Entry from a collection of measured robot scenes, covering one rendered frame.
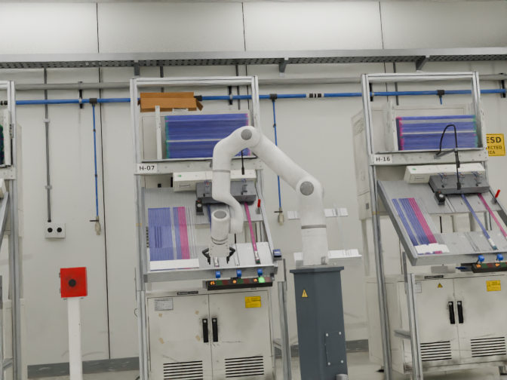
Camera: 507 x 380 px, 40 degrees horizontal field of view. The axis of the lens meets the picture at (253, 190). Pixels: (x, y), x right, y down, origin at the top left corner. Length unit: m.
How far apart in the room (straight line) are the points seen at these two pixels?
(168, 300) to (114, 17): 2.81
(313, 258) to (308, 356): 0.44
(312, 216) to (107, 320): 2.75
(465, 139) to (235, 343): 1.93
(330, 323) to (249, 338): 0.88
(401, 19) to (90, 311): 3.58
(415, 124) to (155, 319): 1.98
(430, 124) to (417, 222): 0.71
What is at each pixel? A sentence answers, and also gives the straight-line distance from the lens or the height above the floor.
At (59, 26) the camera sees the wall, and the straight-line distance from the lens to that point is 6.03.
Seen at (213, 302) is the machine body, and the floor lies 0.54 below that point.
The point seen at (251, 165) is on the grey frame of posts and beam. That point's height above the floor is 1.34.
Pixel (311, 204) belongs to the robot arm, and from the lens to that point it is 3.24.
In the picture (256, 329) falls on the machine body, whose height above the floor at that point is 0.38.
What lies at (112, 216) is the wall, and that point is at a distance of 5.66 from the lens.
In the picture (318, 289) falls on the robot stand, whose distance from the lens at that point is 3.21.
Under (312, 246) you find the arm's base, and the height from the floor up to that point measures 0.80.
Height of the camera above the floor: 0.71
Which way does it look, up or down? 7 degrees up
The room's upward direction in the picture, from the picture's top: 3 degrees counter-clockwise
